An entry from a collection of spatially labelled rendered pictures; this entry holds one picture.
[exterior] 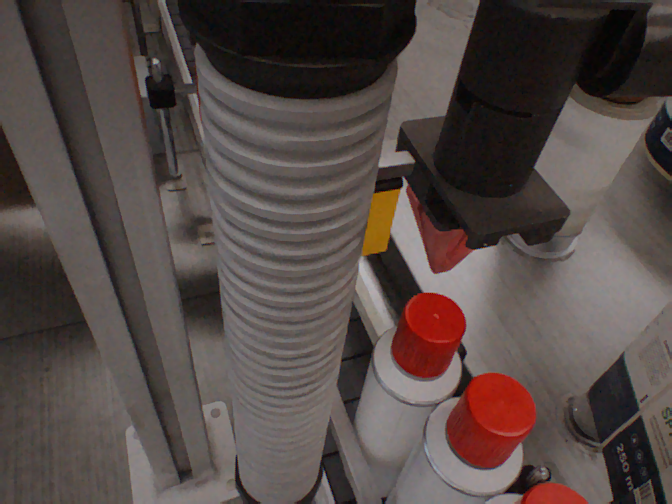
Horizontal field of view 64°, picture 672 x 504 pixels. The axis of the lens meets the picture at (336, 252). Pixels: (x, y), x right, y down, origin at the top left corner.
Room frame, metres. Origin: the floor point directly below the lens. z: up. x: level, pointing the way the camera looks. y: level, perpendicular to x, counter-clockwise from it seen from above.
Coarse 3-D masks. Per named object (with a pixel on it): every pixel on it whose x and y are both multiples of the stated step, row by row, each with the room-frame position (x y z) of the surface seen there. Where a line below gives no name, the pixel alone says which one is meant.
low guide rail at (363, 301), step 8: (360, 280) 0.32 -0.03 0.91; (360, 288) 0.31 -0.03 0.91; (360, 296) 0.30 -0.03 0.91; (368, 296) 0.30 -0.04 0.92; (360, 304) 0.30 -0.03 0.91; (368, 304) 0.29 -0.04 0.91; (360, 312) 0.29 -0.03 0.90; (368, 312) 0.29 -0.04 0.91; (376, 312) 0.29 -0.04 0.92; (368, 320) 0.28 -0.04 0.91; (376, 320) 0.28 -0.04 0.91; (368, 328) 0.28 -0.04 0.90; (376, 328) 0.27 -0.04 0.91; (384, 328) 0.27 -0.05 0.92; (376, 336) 0.26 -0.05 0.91
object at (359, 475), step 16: (176, 0) 0.73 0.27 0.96; (192, 48) 0.63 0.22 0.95; (336, 400) 0.17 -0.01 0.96; (336, 416) 0.16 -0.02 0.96; (336, 432) 0.15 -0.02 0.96; (352, 432) 0.15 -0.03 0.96; (352, 448) 0.14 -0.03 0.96; (352, 464) 0.13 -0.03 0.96; (352, 480) 0.12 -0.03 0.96; (368, 480) 0.12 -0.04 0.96; (368, 496) 0.11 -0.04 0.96
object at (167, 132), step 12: (156, 60) 0.52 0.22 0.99; (156, 72) 0.51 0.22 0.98; (156, 84) 0.51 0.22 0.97; (168, 84) 0.51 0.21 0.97; (180, 84) 0.53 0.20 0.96; (192, 84) 0.53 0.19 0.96; (156, 96) 0.50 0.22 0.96; (168, 96) 0.51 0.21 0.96; (156, 108) 0.50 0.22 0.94; (168, 108) 0.52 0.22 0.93; (168, 120) 0.52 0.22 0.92; (168, 132) 0.52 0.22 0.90; (168, 144) 0.51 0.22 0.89; (168, 156) 0.51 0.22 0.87
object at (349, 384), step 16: (176, 16) 0.85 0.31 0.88; (176, 32) 0.80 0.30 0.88; (192, 64) 0.71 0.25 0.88; (192, 80) 0.68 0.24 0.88; (352, 304) 0.32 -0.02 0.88; (352, 320) 0.30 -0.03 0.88; (352, 336) 0.28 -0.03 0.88; (368, 336) 0.28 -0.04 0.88; (352, 352) 0.26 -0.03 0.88; (368, 352) 0.27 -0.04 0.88; (352, 368) 0.25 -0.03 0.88; (336, 384) 0.23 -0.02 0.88; (352, 384) 0.23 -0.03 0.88; (352, 400) 0.22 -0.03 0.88; (352, 416) 0.20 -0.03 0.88; (336, 448) 0.17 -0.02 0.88; (336, 464) 0.16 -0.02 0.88; (336, 480) 0.15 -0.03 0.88; (336, 496) 0.14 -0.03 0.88; (352, 496) 0.14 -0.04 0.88
